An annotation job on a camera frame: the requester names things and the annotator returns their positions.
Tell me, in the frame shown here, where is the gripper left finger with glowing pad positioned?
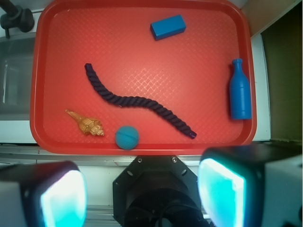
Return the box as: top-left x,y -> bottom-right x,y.
0,161 -> 88,227

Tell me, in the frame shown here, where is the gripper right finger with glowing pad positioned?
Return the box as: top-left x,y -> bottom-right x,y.
197,143 -> 303,227

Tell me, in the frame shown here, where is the blue ball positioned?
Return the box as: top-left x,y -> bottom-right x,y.
115,126 -> 140,150

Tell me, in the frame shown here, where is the golden brown seashell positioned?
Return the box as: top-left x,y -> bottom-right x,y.
65,109 -> 105,136

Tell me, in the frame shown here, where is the blue plastic bottle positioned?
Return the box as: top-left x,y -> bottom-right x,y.
229,58 -> 252,120

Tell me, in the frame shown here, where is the red plastic tray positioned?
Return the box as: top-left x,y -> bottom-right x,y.
30,0 -> 257,156

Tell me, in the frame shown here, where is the blue rectangular block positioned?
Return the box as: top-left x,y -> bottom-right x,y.
150,15 -> 187,41

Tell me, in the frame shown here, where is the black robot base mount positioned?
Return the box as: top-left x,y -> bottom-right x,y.
113,156 -> 209,227

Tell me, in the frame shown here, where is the dark purple rope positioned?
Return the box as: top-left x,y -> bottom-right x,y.
84,62 -> 197,140

